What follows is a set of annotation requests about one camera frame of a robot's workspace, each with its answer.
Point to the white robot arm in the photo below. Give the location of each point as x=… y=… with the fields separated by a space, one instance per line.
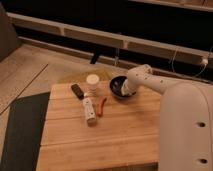
x=186 y=119

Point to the dark floor mat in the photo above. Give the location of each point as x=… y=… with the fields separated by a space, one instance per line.
x=24 y=132

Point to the white paper cup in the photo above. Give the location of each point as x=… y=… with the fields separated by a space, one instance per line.
x=92 y=82

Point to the wooden table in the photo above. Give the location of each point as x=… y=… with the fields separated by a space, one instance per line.
x=126 y=134

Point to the orange toy carrot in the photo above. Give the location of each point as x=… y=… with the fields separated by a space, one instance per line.
x=100 y=106

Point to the dark ceramic bowl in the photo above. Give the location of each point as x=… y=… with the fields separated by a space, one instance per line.
x=115 y=86

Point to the black rectangular block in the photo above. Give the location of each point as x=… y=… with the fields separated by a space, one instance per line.
x=77 y=91

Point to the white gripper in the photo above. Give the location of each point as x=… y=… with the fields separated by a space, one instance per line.
x=125 y=91

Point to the white shelf rail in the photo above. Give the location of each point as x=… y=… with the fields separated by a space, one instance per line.
x=133 y=44

